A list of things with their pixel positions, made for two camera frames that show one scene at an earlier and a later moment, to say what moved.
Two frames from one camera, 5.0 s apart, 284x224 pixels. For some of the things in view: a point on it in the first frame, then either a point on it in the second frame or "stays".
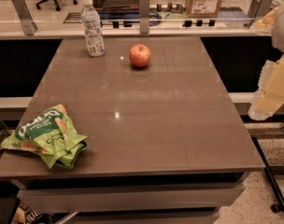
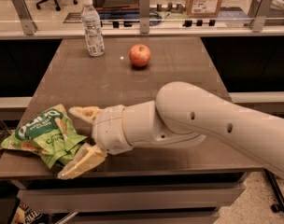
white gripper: (282, 28) -> (108, 129)
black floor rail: (281, 204) stays
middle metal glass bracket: (144, 11) stays
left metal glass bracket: (29, 26) stays
